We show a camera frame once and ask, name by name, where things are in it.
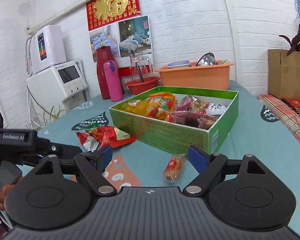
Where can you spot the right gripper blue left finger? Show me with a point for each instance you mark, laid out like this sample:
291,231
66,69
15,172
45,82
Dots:
103,157

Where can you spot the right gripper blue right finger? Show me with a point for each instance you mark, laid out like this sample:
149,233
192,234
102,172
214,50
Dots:
199,159

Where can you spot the small red cake packet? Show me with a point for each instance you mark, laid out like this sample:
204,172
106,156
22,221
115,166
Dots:
174,168

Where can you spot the white blue snack bag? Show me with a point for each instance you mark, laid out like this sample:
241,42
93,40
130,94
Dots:
215,109

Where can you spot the person left hand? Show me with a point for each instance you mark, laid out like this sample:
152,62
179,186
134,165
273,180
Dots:
5,191

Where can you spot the green cardboard box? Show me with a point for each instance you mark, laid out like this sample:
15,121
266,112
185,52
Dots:
189,123

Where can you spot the white screen appliance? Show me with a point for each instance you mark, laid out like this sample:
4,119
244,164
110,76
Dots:
57,90

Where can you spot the yellow chips bag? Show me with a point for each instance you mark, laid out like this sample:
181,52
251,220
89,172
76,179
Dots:
138,107

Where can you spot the orange red snack bag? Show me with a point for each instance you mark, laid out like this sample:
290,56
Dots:
160,106

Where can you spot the pink thermos bottle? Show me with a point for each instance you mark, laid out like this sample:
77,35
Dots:
113,81

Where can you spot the red plastic basin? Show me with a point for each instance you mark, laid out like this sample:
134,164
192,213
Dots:
137,86

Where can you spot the orange plastic basin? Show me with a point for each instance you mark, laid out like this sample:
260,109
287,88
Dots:
209,77

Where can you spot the steel bowl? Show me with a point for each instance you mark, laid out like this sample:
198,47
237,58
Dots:
207,59

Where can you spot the white water purifier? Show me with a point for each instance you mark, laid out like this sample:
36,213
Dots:
47,48

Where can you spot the glass pitcher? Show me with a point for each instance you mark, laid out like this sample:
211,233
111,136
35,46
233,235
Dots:
141,67

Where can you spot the plaid red cloth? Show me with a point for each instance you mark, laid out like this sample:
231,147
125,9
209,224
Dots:
289,117

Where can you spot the red thermos jug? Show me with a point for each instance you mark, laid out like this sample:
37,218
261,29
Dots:
104,54

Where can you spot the brown cardboard box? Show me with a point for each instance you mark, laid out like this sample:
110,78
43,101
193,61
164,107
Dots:
283,74

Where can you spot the bedding photo poster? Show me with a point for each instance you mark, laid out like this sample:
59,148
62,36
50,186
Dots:
124,38

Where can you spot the dark red plant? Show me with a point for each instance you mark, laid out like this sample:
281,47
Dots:
294,42

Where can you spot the red gold fu poster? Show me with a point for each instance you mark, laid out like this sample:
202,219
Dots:
104,12

